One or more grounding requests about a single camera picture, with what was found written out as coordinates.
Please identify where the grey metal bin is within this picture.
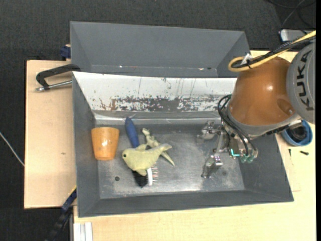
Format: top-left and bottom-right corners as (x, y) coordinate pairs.
(69, 21), (294, 218)

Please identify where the blue handled brush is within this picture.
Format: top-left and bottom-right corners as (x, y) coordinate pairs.
(124, 116), (161, 189)

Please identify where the blue tape roll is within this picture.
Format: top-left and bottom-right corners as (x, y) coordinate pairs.
(281, 120), (313, 147)

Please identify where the orange plastic cup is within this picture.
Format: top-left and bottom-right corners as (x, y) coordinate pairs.
(91, 127), (120, 161)

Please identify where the pale wood flat board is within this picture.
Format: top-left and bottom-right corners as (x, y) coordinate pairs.
(24, 59), (77, 209)

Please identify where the yellow-green toy bird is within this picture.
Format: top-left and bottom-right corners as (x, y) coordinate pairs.
(121, 143), (173, 177)

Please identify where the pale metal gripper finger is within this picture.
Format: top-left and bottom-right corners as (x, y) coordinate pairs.
(201, 155), (224, 179)
(196, 120), (222, 143)

